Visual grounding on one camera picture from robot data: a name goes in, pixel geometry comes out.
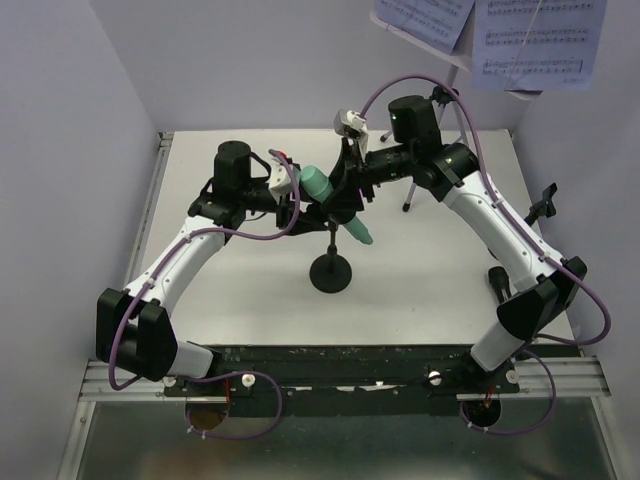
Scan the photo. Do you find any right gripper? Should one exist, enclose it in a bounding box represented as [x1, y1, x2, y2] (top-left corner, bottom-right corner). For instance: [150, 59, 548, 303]
[318, 137, 414, 214]

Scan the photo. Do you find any green microphone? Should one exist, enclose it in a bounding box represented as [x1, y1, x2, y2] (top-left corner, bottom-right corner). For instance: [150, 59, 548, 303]
[299, 165, 374, 245]

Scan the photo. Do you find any black mic stand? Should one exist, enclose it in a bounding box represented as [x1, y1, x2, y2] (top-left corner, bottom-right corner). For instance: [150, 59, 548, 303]
[309, 221, 352, 294]
[524, 183, 558, 226]

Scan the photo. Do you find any black microphone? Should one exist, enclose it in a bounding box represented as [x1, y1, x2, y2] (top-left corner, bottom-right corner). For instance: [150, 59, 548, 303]
[487, 266, 511, 304]

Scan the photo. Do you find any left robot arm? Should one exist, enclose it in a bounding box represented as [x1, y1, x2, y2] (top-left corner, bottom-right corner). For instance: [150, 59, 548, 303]
[95, 140, 309, 395]

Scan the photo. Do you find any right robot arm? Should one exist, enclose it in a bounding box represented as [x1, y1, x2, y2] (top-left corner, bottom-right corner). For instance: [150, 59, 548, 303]
[321, 95, 587, 392]

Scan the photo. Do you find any white music stand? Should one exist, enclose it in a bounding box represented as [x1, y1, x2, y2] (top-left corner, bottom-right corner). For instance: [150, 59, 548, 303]
[369, 0, 546, 212]

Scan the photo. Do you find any right sheet music page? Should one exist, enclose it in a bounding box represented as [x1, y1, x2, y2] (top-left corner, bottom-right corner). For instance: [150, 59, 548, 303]
[472, 0, 607, 92]

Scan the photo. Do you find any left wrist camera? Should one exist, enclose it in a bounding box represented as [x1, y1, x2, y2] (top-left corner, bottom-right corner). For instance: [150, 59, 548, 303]
[268, 149, 295, 201]

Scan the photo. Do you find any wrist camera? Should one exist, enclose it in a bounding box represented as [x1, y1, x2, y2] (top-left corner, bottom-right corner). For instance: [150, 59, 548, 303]
[268, 149, 295, 201]
[333, 109, 369, 158]

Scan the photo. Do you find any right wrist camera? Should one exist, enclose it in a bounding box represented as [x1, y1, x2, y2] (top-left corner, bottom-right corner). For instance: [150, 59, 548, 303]
[333, 109, 369, 158]

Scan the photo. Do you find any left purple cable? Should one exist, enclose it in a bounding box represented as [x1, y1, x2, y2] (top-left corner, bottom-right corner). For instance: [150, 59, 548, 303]
[108, 147, 302, 442]

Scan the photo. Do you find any purple cable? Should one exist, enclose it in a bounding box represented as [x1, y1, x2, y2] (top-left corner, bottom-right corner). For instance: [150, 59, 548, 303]
[108, 147, 302, 442]
[360, 74, 614, 436]

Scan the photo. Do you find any black mounting rail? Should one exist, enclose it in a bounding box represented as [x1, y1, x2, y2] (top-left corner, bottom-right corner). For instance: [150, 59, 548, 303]
[164, 344, 519, 418]

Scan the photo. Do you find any aluminium frame rail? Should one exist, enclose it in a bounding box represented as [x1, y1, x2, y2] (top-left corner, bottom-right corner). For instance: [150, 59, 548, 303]
[54, 130, 614, 480]

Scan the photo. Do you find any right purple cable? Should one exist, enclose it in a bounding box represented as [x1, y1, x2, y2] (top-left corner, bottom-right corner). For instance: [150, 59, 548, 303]
[360, 74, 614, 436]

